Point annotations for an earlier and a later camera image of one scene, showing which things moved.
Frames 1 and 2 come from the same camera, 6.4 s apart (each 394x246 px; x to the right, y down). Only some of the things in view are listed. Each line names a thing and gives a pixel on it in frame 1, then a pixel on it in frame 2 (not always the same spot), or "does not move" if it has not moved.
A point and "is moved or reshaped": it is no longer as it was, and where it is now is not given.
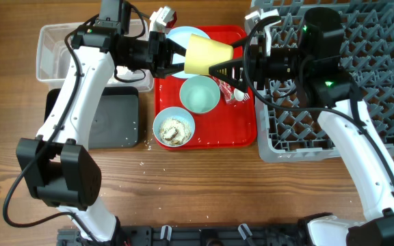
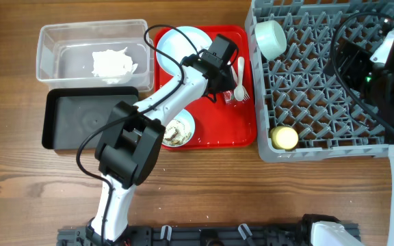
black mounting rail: x=198 y=235 does not move
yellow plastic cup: x=202 y=52 is moved or reshaped
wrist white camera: x=253 y=19 → x=379 y=56
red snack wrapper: x=227 y=90 does not move
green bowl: x=200 y=94 is moved or reshaped
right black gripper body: x=255 y=63 → x=351 y=63
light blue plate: x=182 y=35 does not move
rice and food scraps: x=175 y=131 does not move
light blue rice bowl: x=174 y=126 does not move
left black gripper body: x=145 y=52 → x=226 y=78
